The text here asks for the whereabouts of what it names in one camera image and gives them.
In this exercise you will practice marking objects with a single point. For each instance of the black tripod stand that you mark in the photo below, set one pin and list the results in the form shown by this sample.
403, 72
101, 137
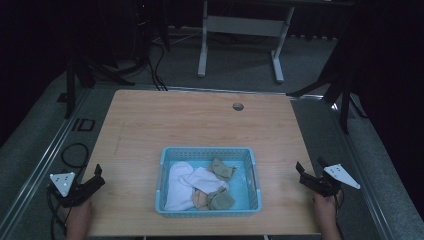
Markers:
85, 71
336, 86

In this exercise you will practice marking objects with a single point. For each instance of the metal floor rail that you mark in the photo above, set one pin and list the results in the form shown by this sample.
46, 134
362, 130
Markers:
40, 166
360, 173

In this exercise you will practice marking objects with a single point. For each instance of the beige sock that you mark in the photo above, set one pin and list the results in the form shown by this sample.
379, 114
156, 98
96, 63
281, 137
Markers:
200, 200

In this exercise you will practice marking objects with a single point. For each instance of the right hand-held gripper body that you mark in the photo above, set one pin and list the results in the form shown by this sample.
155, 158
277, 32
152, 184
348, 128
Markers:
328, 185

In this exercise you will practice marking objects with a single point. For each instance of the black rectangular floor bracket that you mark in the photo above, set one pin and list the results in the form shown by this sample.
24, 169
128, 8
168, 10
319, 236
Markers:
83, 124

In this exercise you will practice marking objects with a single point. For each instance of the round table grommet hole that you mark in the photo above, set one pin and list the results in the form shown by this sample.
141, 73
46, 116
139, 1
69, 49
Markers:
238, 106

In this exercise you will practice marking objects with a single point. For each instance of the small white sock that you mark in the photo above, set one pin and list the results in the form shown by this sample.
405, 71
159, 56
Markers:
208, 180

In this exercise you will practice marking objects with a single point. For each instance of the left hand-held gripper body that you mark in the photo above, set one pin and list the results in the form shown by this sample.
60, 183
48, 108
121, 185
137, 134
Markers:
71, 193

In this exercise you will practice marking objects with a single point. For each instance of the person's left hand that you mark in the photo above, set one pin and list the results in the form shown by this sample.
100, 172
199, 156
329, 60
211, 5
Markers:
80, 210

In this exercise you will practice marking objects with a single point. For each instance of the white desk frame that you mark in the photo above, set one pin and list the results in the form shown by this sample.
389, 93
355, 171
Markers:
245, 26

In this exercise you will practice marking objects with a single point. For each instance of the light blue plastic basket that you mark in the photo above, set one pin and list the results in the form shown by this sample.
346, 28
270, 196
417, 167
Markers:
248, 186

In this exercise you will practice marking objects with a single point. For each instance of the person's right hand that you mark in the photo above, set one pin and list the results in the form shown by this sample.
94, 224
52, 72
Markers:
325, 206

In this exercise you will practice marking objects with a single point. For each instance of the olive green sock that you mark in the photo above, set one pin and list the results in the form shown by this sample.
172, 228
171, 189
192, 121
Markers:
221, 169
220, 200

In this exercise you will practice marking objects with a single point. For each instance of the dark computer tower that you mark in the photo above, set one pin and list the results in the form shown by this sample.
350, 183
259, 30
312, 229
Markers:
145, 30

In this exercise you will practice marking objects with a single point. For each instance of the large white sock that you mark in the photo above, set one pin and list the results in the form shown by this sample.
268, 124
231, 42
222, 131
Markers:
176, 191

